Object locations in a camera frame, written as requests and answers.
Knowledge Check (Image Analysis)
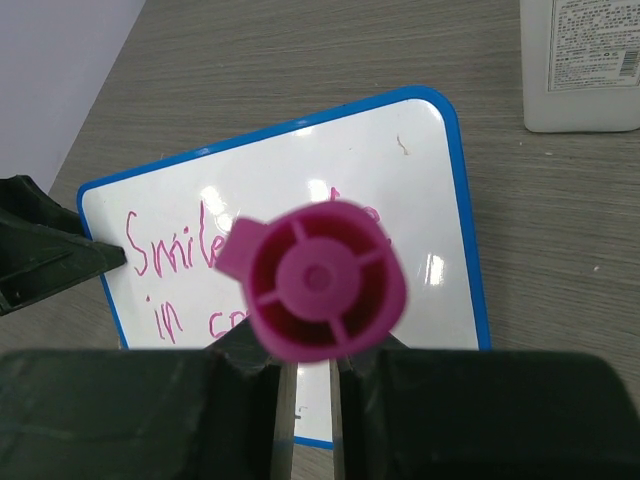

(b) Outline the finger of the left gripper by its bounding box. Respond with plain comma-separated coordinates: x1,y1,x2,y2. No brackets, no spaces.
1,175,126,315

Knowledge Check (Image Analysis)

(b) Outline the magenta whiteboard marker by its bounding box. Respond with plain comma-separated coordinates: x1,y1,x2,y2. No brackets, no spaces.
214,201,408,363

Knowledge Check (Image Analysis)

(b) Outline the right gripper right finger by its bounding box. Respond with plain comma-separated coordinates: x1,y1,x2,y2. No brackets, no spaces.
339,337,639,479

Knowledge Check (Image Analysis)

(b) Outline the blue framed whiteboard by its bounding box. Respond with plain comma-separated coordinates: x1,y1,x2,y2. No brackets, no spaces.
76,85,492,450

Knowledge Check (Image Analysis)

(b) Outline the white plastic bottle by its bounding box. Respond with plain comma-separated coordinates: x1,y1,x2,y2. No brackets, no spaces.
519,0,639,133

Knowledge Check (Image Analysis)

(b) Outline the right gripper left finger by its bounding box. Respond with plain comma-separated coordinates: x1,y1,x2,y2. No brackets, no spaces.
1,322,280,479

